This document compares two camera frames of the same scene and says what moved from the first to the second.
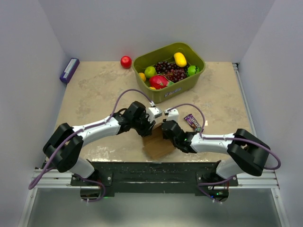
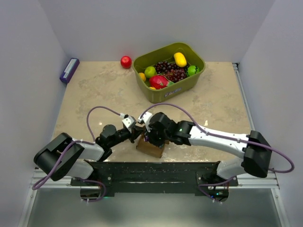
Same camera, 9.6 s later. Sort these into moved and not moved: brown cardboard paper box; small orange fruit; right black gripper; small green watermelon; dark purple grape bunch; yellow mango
Moved: brown cardboard paper box; right black gripper
Not moved: small green watermelon; small orange fruit; yellow mango; dark purple grape bunch
